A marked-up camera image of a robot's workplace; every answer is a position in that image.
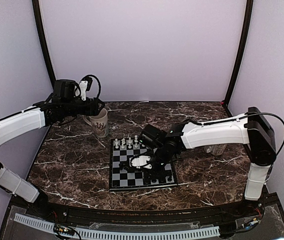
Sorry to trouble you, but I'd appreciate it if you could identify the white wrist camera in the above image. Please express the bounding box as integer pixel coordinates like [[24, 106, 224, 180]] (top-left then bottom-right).
[[79, 77, 93, 101], [129, 155, 152, 169]]

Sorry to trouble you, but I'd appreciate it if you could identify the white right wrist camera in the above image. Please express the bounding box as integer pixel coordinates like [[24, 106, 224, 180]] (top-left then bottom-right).
[[129, 155, 152, 169]]

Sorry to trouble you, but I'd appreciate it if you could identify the black grey chess board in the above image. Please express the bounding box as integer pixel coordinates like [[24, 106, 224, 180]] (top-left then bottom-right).
[[109, 137, 178, 192]]

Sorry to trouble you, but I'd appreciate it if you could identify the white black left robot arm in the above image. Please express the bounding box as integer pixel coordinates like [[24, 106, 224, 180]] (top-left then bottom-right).
[[0, 74, 105, 218]]

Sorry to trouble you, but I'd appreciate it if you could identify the black front rail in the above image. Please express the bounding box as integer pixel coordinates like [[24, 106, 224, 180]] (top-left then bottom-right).
[[43, 203, 249, 225]]

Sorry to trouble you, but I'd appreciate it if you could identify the black right frame post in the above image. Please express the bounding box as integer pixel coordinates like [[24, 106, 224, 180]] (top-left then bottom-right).
[[223, 0, 254, 109]]

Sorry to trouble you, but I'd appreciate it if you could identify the black left frame post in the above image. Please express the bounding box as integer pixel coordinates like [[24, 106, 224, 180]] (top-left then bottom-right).
[[31, 0, 56, 87]]

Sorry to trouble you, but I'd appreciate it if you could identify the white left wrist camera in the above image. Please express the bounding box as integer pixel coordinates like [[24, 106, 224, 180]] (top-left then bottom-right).
[[79, 77, 93, 101]]

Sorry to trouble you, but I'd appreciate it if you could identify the black frame post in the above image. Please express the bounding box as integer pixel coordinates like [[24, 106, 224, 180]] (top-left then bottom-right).
[[31, 0, 56, 87], [223, 0, 254, 109]]

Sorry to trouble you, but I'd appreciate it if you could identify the pile of black chess pieces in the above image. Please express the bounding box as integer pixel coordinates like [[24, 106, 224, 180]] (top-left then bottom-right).
[[119, 161, 131, 171]]

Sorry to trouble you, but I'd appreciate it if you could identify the white chess piece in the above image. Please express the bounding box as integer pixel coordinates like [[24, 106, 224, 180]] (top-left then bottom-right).
[[121, 138, 126, 149], [114, 138, 119, 149], [134, 135, 139, 149], [127, 137, 133, 149]]

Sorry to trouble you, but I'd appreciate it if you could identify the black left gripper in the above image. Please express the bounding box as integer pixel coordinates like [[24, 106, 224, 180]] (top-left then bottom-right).
[[62, 97, 105, 117]]

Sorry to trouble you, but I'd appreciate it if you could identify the white slotted cable duct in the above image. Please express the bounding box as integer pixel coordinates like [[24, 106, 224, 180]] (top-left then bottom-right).
[[13, 213, 220, 240]]

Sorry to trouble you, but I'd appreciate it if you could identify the white mug orange interior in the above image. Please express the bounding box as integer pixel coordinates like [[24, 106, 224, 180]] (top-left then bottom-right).
[[204, 144, 227, 156]]

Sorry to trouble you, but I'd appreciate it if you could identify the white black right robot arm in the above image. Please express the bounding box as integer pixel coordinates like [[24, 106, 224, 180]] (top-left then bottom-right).
[[128, 107, 282, 217]]

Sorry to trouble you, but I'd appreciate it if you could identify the cream floral mug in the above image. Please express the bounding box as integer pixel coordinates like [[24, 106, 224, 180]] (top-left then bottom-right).
[[82, 108, 109, 138]]

